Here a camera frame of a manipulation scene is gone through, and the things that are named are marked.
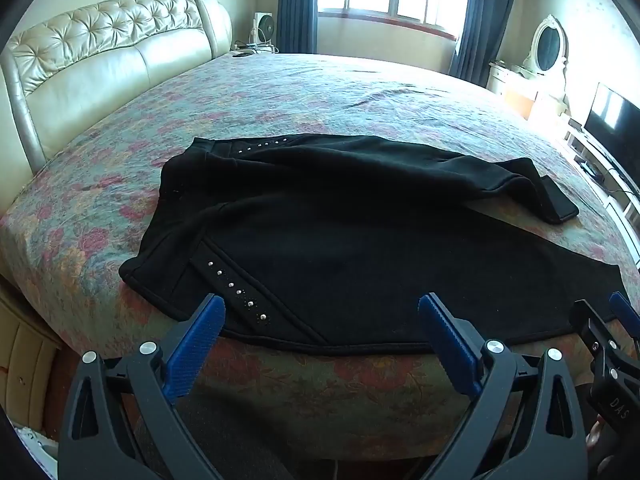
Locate floral bedspread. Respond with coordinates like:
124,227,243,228
0,52,640,461

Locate oval vanity mirror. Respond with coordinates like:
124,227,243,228
522,14,571,80

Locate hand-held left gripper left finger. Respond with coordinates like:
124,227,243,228
57,292,227,480

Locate black smartphone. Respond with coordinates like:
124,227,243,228
540,176,580,225

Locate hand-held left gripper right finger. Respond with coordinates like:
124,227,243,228
417,292,588,480

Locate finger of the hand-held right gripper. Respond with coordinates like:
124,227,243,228
569,299,623,378
607,291,640,348

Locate black studded pants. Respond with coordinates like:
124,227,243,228
119,135,630,357

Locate person's right hand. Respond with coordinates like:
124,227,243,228
584,416,609,462

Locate cream tufted leather headboard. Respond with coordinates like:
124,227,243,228
0,0,234,173

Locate cream padded bed frame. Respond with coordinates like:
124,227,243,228
0,280,63,436

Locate white desk fan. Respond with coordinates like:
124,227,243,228
251,11,278,52

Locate white vanity dresser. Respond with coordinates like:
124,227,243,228
487,60,572,128

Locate black flat television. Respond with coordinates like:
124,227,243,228
583,81,640,172

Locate white television stand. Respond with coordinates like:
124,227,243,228
564,115,640,263

